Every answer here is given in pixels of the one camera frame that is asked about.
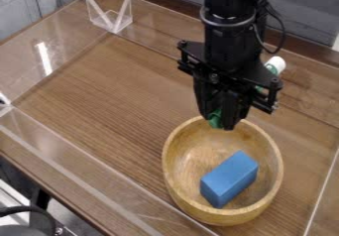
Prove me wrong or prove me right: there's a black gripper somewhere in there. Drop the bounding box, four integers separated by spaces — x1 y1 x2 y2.
177 8 281 131

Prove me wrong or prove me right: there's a green dry erase marker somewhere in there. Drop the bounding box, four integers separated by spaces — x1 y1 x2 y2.
208 57 285 129

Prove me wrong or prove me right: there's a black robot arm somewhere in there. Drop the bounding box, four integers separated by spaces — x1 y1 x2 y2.
177 0 283 131

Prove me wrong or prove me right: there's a brown wooden bowl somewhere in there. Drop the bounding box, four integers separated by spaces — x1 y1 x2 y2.
161 117 283 226

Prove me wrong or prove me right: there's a blue rectangular block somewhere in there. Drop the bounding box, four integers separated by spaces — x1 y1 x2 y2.
200 151 257 208

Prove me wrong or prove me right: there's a clear acrylic corner bracket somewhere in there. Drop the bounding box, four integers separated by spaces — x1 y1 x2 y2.
85 0 132 34

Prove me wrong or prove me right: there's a clear acrylic tray wall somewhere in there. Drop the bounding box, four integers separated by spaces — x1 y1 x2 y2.
0 104 217 236

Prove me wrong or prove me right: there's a black cable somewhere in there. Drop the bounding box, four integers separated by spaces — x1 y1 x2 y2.
0 205 59 236

